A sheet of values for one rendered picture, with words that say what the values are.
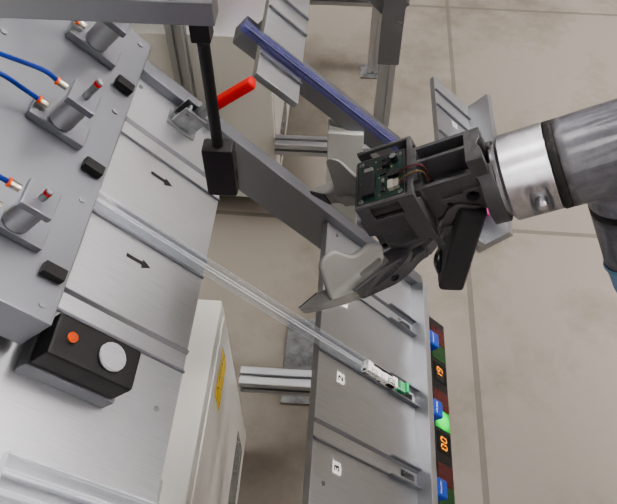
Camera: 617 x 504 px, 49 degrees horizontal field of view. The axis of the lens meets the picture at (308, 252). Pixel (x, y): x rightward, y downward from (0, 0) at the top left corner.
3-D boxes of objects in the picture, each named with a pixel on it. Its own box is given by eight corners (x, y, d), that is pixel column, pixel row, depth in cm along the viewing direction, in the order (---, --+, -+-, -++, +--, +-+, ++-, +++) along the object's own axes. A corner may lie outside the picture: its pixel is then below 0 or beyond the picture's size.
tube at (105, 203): (400, 386, 90) (406, 383, 89) (400, 395, 89) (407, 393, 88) (66, 177, 62) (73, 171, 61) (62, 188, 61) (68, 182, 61)
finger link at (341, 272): (274, 281, 59) (353, 212, 59) (306, 315, 63) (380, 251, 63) (289, 300, 57) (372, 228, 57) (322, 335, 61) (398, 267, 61)
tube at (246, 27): (481, 213, 112) (486, 209, 111) (481, 219, 111) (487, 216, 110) (240, 24, 86) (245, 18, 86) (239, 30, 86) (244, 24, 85)
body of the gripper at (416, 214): (350, 153, 62) (479, 109, 57) (387, 211, 67) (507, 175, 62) (347, 215, 57) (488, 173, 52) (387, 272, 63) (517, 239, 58)
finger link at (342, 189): (306, 141, 69) (373, 156, 62) (332, 179, 73) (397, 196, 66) (289, 164, 68) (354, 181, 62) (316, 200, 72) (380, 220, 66)
